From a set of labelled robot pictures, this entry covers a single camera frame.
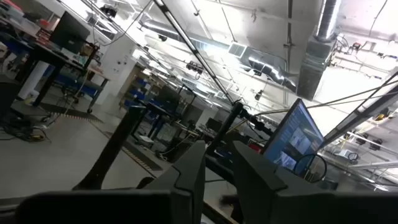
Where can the computer monitor blue screen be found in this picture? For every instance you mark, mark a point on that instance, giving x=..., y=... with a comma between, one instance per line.
x=295, y=140

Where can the aluminium frame bar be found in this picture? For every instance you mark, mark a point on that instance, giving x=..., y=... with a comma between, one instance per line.
x=367, y=109

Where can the black desk monitor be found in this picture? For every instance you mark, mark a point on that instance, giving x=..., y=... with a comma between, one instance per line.
x=70, y=32

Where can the black floor pole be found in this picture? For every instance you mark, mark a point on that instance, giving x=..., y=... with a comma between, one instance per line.
x=115, y=146

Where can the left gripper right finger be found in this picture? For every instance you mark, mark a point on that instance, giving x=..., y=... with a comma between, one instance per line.
x=255, y=193

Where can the black monitor stand pole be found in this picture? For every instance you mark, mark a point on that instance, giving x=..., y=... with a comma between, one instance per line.
x=228, y=124

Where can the overhead frame bar with light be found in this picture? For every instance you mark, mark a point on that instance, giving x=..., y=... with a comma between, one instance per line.
x=192, y=49

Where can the shelf with blue bins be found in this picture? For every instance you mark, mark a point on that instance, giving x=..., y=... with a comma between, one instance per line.
x=136, y=93

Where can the long silver ceiling duct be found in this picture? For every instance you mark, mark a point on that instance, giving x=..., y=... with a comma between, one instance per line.
x=267, y=68

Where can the black legged desk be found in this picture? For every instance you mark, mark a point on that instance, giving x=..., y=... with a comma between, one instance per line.
x=46, y=56

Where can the white building column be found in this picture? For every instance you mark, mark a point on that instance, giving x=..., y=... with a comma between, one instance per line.
x=116, y=71

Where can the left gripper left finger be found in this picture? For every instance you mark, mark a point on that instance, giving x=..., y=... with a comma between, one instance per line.
x=186, y=193

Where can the large silver air duct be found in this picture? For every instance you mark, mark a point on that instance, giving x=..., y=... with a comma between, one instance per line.
x=314, y=68

